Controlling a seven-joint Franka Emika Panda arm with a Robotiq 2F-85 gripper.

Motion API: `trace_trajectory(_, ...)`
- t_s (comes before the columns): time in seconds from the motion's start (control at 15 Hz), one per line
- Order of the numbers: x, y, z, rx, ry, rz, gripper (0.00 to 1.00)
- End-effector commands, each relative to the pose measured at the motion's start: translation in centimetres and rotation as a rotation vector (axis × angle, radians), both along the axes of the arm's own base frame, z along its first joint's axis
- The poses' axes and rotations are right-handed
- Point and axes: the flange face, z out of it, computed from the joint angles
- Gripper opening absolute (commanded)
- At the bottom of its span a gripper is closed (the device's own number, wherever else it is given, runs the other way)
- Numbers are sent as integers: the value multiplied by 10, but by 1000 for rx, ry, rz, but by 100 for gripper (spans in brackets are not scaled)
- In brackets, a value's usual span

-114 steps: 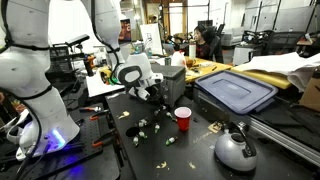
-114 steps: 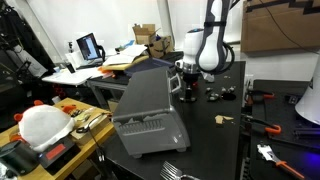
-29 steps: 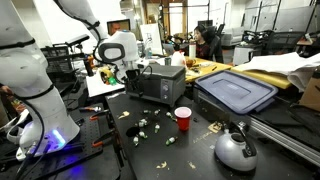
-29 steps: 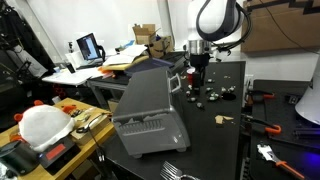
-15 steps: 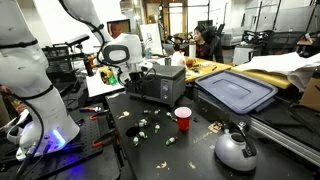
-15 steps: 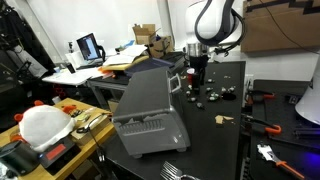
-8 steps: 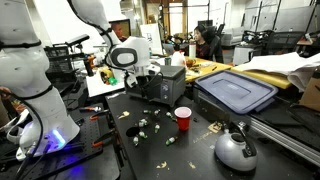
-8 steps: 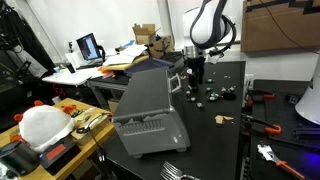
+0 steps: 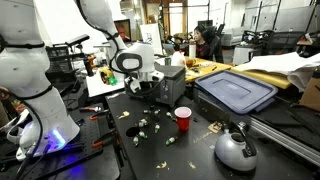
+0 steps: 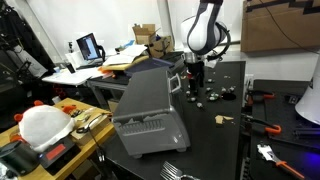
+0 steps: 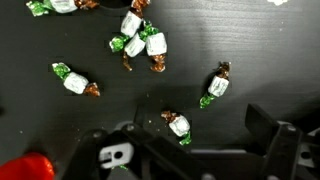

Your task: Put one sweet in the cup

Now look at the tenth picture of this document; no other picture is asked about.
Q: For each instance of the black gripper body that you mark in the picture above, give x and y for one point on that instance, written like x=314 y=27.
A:
x=197 y=70

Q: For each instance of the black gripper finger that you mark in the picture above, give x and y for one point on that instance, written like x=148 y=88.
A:
x=194 y=88
x=200 y=86

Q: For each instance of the white sweet green brown wrapper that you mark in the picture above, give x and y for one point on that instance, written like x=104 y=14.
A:
x=210 y=80
x=191 y=99
x=224 y=89
x=216 y=95
x=187 y=93
x=231 y=88
x=199 y=105
x=209 y=89
x=213 y=97
x=210 y=98

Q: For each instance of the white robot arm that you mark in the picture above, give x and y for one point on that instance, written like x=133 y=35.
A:
x=203 y=33

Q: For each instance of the red plastic cup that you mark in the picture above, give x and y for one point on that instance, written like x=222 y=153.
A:
x=190 y=78

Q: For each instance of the black storage bin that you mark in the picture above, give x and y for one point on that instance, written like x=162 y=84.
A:
x=176 y=58

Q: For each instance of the small tan block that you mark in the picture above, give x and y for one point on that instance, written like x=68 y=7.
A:
x=219 y=119

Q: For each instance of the brown cardboard box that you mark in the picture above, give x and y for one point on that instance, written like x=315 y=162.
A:
x=145 y=35
x=160 y=46

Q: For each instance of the blue plastic bin lid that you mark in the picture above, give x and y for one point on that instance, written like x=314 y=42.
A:
x=150 y=65

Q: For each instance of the white power strip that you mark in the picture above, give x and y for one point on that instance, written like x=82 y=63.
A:
x=249 y=81

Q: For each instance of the grey dish rack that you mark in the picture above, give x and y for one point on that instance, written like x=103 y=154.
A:
x=146 y=100

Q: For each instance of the white paper pile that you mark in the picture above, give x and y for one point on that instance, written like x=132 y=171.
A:
x=125 y=55

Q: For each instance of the yellow flat board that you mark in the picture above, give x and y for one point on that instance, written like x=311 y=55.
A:
x=116 y=67

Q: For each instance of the silver metal fork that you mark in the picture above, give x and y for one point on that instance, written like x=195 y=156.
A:
x=170 y=170

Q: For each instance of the large cardboard panel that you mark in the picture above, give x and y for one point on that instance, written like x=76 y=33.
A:
x=280 y=30

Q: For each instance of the small black block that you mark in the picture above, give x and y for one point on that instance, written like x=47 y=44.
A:
x=293 y=99

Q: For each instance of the flat cardboard tray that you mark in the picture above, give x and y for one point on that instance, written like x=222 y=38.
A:
x=100 y=125

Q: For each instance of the yellow wooden table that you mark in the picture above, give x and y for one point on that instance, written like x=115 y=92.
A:
x=100 y=135

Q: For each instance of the silver metal spoon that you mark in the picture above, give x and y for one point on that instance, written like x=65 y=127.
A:
x=90 y=122

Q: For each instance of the open black laptop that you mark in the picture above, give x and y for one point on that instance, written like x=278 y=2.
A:
x=87 y=46

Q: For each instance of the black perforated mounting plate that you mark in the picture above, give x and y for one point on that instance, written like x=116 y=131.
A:
x=293 y=150

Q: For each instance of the silver head orange clamp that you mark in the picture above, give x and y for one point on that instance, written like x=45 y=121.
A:
x=290 y=168

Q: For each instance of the white office table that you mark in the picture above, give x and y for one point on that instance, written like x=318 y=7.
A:
x=71 y=77

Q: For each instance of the black scale red display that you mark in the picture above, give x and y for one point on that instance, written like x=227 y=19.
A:
x=56 y=152

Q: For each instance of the white plush with orange ears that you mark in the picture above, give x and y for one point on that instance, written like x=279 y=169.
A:
x=43 y=126

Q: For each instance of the black clothing on rack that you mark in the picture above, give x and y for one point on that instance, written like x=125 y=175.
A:
x=20 y=43

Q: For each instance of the black round container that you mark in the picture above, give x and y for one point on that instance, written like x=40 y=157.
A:
x=18 y=160

